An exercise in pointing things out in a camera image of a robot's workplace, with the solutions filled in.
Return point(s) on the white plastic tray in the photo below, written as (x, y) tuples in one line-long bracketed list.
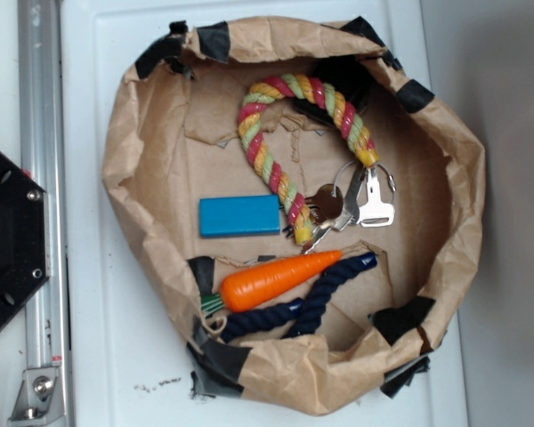
[(130, 366)]

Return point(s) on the aluminium extrusion rail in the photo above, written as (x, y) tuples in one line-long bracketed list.
[(42, 155)]

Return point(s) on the orange plastic carrot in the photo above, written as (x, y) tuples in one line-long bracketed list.
[(246, 289)]

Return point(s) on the metal corner bracket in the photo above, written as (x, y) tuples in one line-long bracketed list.
[(40, 399)]

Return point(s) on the blue rectangular block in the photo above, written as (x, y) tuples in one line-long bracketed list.
[(221, 217)]

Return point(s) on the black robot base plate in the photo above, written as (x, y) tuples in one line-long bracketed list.
[(23, 264)]

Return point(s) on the brown paper bin liner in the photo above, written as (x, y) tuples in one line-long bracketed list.
[(278, 106)]

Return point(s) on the bunch of metal keys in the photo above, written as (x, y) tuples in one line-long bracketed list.
[(362, 204)]

